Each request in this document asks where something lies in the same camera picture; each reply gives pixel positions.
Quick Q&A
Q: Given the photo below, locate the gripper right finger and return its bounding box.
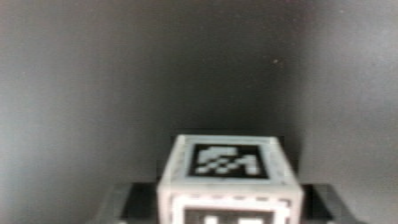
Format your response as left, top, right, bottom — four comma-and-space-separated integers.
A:
300, 184, 363, 224

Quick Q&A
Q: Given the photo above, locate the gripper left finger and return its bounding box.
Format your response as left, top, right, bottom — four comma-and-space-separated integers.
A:
87, 182, 158, 224

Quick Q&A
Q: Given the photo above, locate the white tagged cube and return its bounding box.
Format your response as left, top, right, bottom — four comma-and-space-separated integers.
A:
157, 134, 304, 224

